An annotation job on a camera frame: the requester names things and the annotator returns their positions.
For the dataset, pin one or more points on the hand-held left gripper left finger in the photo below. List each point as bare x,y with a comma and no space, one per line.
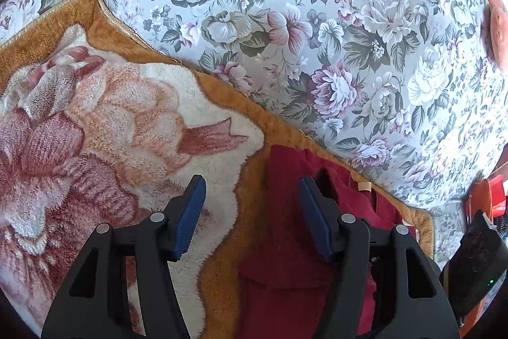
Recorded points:
189,216

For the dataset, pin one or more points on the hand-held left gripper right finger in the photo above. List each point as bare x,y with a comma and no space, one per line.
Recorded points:
315,218

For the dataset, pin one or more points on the dark red garment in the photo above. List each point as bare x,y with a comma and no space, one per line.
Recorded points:
289,251

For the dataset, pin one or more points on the red plastic object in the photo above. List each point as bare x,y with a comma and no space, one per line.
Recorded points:
490,196

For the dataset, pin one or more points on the orange floral fleece blanket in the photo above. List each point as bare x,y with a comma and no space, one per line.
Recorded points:
111,148

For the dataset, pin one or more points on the grey floral bed sheet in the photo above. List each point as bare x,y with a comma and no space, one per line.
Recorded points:
317,45

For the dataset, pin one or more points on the reddish brown cushion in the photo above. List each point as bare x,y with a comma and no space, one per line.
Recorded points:
494,25

